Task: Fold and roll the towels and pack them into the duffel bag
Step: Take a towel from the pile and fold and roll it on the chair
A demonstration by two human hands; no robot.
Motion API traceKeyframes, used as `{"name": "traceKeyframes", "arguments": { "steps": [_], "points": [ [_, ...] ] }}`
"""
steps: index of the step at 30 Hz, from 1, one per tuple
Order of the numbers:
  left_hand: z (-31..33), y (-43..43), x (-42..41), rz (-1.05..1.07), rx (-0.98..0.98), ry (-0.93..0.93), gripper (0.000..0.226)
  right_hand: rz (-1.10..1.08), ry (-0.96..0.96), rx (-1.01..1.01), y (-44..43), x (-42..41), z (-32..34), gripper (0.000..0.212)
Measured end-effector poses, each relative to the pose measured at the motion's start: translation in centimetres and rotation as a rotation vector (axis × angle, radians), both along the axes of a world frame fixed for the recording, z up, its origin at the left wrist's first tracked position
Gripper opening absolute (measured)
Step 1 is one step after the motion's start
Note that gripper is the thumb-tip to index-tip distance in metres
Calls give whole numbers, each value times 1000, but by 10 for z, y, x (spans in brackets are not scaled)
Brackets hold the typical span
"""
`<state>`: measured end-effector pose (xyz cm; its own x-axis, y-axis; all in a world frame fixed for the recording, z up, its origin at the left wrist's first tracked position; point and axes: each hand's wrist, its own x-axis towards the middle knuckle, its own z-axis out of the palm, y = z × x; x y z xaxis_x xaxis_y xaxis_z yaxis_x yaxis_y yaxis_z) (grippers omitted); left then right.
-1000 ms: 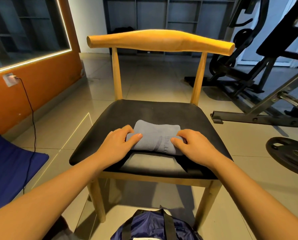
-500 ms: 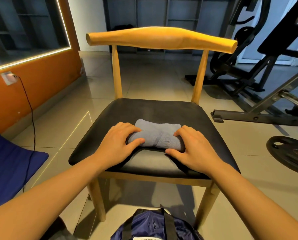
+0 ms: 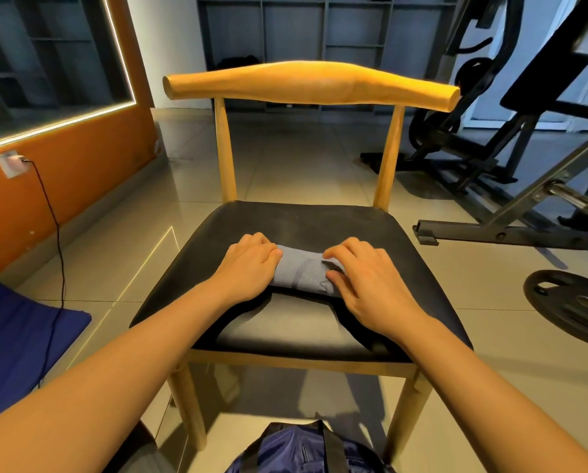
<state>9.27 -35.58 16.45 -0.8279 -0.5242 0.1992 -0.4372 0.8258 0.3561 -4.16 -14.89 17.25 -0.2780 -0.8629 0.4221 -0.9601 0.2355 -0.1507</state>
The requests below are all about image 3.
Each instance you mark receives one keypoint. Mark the person's right hand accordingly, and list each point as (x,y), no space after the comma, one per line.
(377,290)

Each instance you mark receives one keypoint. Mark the person's left hand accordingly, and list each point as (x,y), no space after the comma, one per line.
(244,270)

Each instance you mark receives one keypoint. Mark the person's left thumb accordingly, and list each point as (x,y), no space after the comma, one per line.
(275,261)

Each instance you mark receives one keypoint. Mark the person's right thumb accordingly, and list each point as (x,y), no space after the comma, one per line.
(336,277)

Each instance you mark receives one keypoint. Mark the grey-blue towel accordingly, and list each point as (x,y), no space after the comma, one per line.
(303,273)

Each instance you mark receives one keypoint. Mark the person's left forearm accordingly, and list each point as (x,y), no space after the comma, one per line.
(116,369)

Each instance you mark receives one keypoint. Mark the person's right forearm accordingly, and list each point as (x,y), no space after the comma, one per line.
(481,389)

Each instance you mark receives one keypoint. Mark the wooden chair with black seat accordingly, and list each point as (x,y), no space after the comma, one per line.
(294,221)

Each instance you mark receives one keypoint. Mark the black weight plate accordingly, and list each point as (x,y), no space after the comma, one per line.
(429,130)
(574,305)
(472,73)

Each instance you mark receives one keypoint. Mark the navy blue duffel bag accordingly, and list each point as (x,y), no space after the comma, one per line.
(298,450)

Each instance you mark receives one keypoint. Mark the black gym machine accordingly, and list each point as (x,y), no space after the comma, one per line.
(476,157)

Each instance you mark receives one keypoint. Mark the black bag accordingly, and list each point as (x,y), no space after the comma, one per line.
(237,62)

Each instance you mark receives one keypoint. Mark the black weight bench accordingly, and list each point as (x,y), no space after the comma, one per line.
(545,211)

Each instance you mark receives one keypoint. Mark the grey shelving unit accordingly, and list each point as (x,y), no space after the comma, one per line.
(323,29)

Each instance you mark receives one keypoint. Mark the blue padded mat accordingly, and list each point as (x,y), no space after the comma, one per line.
(13,349)

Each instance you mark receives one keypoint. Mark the white wall socket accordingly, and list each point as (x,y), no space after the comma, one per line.
(8,164)

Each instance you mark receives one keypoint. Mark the mirror with lit frame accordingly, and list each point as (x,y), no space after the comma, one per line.
(42,59)

